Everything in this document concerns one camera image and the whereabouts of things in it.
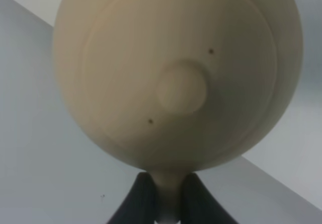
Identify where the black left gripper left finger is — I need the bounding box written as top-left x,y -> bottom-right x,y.
107,172 -> 157,224

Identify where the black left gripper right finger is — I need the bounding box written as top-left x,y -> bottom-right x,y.
180,173 -> 237,224

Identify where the beige teapot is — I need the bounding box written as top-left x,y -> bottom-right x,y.
53,0 -> 303,223

